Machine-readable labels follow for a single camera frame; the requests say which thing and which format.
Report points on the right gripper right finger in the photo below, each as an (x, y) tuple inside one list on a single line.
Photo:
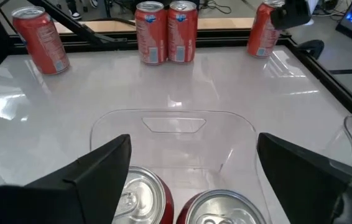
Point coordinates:
[(303, 186)]

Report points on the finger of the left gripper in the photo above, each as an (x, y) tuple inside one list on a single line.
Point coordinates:
[(281, 15)]

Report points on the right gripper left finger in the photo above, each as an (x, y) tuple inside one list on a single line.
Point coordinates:
[(86, 186)]

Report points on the red can with blue logo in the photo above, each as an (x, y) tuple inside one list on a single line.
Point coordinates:
[(40, 40), (261, 34), (151, 32), (182, 31)]

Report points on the red soda can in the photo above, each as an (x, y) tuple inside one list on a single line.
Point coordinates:
[(145, 196), (222, 208)]

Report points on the black rounded floor object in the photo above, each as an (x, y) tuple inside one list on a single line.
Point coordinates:
[(311, 49)]

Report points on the clear plastic bin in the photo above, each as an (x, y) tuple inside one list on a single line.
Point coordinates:
[(350, 146), (173, 149)]

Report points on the white glossy surface sheet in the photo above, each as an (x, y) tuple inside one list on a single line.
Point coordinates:
[(101, 87)]

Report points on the person's shoe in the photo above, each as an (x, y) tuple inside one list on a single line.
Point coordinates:
[(76, 15), (94, 3)]

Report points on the black aluminium table frame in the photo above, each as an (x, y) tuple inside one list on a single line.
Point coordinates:
[(219, 39)]

